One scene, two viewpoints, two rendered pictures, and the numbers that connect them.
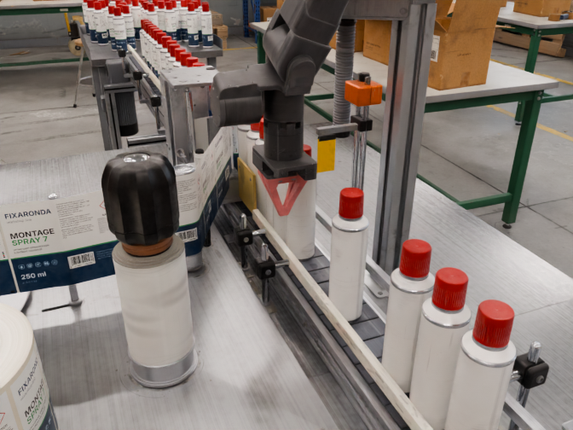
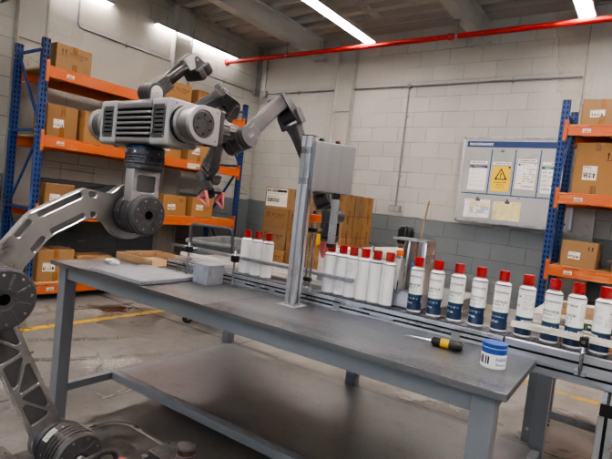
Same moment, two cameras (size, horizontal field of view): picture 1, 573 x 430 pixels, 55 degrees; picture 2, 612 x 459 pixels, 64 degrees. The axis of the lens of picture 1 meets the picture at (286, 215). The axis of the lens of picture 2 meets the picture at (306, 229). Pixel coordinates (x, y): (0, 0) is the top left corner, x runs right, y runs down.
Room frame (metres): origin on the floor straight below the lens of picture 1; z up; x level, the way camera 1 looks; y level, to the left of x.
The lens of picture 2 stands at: (2.43, -1.22, 1.23)
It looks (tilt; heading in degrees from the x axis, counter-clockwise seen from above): 3 degrees down; 146
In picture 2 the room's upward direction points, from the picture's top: 6 degrees clockwise
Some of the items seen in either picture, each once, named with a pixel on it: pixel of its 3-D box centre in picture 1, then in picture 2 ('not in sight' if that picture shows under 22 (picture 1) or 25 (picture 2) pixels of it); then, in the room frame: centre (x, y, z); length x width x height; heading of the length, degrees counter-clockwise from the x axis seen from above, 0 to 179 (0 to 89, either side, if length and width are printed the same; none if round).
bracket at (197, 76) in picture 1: (193, 76); (414, 239); (1.09, 0.18, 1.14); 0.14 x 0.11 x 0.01; 22
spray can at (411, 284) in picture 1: (408, 317); (267, 255); (0.53, -0.15, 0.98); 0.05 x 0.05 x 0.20
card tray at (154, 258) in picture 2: not in sight; (153, 258); (-0.19, -0.44, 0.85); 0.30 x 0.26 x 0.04; 22
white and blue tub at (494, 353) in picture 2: not in sight; (494, 353); (1.61, 0.02, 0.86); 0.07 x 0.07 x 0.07
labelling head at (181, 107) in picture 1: (200, 137); (410, 272); (1.09, 0.18, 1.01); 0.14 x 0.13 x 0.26; 22
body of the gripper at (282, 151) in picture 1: (283, 142); (325, 230); (0.75, 0.00, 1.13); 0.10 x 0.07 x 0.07; 22
